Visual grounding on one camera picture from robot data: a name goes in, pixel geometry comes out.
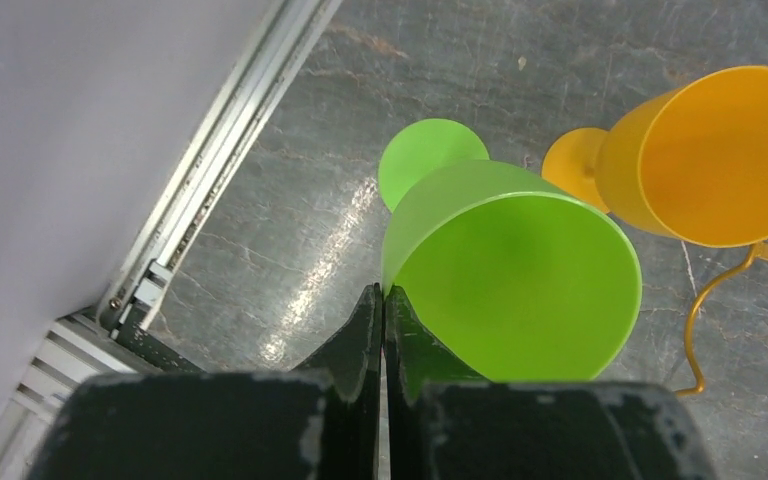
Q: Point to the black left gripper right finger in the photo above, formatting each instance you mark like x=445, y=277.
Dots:
x=448, y=422

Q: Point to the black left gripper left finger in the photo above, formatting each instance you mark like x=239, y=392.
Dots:
x=316, y=421

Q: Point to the green wine glass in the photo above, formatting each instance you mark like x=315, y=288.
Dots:
x=520, y=280

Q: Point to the orange wine glass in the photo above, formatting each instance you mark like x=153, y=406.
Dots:
x=690, y=164

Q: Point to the gold wire glass rack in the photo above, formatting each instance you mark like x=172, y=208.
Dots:
x=725, y=332

